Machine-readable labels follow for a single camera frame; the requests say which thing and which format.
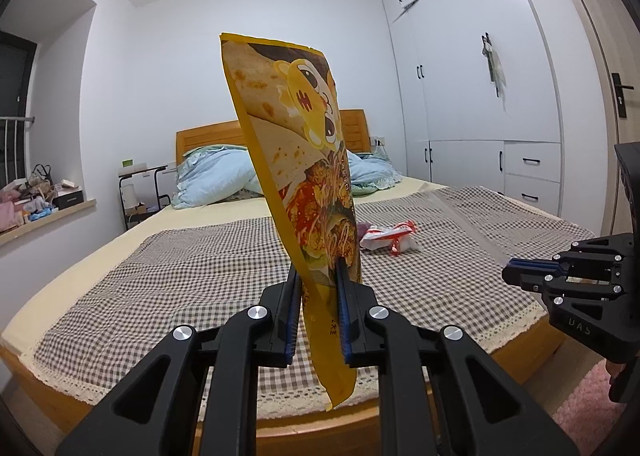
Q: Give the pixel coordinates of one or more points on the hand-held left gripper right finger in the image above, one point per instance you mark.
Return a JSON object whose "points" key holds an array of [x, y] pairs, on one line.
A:
{"points": [[342, 316]]}

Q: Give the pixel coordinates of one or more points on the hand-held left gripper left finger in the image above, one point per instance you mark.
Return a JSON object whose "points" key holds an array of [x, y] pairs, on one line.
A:
{"points": [[291, 316]]}

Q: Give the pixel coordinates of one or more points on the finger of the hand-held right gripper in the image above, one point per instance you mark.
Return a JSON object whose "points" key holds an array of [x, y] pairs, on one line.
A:
{"points": [[575, 286], [530, 264]]}

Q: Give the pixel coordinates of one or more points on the yellow snack bag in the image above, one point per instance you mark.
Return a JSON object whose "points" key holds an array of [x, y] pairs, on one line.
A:
{"points": [[300, 160]]}

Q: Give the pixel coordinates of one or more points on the person's right pink fluffy leg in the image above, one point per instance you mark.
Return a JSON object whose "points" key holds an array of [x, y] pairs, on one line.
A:
{"points": [[585, 401]]}

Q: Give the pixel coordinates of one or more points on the purple round lump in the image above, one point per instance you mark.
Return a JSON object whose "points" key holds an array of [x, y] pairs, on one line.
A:
{"points": [[362, 228]]}

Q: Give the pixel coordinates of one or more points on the red white snack wrapper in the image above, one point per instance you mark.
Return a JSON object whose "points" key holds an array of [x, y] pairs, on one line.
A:
{"points": [[387, 235]]}

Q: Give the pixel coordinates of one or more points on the light blue duvet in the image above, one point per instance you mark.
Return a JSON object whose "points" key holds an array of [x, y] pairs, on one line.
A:
{"points": [[215, 175]]}

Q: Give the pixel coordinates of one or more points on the wooden bed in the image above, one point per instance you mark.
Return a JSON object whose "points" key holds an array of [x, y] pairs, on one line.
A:
{"points": [[210, 135]]}

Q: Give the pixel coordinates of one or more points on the grey hanging cloth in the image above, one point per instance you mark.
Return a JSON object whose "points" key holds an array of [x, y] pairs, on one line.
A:
{"points": [[495, 65]]}

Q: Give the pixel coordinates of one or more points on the cream bed sheet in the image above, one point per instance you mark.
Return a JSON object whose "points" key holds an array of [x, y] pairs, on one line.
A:
{"points": [[75, 281]]}

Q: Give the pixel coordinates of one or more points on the white wardrobe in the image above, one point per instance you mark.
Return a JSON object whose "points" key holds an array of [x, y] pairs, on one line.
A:
{"points": [[450, 35]]}

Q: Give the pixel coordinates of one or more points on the black flat box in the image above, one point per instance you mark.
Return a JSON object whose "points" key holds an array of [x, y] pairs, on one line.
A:
{"points": [[67, 200]]}

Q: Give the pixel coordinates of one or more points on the light blue cloth bundle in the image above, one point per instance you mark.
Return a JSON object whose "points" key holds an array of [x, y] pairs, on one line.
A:
{"points": [[40, 211]]}

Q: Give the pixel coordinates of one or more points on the pink bags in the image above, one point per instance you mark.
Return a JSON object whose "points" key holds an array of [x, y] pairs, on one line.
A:
{"points": [[7, 216]]}

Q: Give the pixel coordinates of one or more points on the white window railing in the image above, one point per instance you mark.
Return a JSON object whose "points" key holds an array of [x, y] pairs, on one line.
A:
{"points": [[15, 119]]}

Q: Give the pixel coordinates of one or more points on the dark window pane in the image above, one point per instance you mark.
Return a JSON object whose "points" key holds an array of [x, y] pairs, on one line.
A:
{"points": [[12, 75]]}

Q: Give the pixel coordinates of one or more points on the wall socket with plug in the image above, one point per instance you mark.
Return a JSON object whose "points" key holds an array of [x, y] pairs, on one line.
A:
{"points": [[379, 141]]}

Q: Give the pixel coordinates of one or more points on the black frame side table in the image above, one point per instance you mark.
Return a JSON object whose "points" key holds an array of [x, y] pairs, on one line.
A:
{"points": [[145, 171]]}

